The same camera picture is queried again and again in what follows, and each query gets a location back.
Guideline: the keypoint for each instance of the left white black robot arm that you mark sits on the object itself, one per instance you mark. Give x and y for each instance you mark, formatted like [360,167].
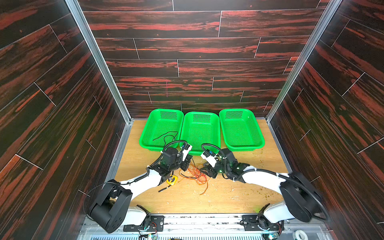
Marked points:
[111,207]

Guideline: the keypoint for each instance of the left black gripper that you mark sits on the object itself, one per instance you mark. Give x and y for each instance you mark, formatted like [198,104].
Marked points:
[184,163]

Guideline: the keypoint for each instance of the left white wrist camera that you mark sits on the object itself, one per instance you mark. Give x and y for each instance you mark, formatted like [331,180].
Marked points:
[185,151]

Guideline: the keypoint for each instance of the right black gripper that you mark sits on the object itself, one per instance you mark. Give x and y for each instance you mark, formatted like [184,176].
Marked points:
[210,169]

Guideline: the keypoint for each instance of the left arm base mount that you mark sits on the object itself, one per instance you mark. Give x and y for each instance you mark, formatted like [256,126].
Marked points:
[151,224]

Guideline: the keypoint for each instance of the yellow tape measure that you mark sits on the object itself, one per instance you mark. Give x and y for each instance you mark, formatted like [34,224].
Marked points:
[170,181]

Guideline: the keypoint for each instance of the middle green plastic basket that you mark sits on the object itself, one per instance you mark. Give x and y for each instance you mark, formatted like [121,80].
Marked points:
[200,128]

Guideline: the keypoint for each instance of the right green plastic basket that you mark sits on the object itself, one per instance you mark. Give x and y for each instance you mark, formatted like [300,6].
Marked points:
[241,130]

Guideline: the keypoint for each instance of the green plastic basket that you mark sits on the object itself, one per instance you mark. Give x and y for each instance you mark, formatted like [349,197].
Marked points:
[200,128]
[163,127]
[241,130]

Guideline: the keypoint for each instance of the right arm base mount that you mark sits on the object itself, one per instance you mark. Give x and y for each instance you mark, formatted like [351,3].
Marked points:
[256,223]

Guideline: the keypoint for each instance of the white tape roll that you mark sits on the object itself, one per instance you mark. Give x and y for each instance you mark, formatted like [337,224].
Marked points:
[300,235]

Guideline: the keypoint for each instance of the left green plastic basket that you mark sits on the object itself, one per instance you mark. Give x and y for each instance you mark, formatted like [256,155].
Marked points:
[163,127]

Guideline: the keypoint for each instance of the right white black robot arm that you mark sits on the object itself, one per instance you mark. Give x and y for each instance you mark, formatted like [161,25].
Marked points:
[301,200]

